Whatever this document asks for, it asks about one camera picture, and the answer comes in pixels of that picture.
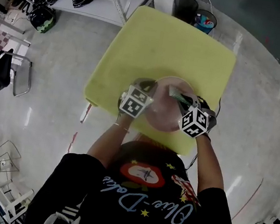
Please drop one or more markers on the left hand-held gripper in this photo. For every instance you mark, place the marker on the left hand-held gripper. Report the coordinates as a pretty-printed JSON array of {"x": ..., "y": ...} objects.
[{"x": 133, "y": 103}]

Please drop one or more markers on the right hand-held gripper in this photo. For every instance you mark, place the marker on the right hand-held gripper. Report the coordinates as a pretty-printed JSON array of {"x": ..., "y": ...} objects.
[{"x": 196, "y": 123}]

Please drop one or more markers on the green scrubbing sponge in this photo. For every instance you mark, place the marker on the green scrubbing sponge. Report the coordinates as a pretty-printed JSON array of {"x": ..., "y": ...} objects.
[{"x": 177, "y": 95}]

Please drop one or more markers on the large pink plate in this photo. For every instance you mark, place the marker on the large pink plate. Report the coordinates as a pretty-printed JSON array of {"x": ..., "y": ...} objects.
[{"x": 163, "y": 112}]

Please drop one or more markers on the person's left forearm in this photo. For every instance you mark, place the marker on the person's left forearm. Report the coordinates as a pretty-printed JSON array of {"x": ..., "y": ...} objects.
[{"x": 108, "y": 143}]

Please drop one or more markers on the person's right forearm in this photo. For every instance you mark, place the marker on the person's right forearm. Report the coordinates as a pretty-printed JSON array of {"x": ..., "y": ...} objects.
[{"x": 209, "y": 167}]

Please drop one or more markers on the table with yellow-green cloth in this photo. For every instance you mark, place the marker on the table with yellow-green cloth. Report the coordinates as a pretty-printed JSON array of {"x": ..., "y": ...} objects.
[{"x": 166, "y": 47}]

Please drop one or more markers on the black mesh wastebasket with trash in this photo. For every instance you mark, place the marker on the black mesh wastebasket with trash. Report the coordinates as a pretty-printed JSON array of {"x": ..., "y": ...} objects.
[{"x": 204, "y": 22}]

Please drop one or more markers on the empty black mesh wastebasket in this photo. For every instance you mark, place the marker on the empty black mesh wastebasket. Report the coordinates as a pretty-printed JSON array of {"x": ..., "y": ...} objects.
[{"x": 185, "y": 9}]

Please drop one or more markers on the black and green helmet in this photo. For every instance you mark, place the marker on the black and green helmet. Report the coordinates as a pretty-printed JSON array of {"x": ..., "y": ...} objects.
[{"x": 40, "y": 17}]

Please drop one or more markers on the black chrome cantilever chair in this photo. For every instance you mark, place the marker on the black chrome cantilever chair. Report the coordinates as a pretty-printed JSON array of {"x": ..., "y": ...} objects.
[{"x": 3, "y": 68}]

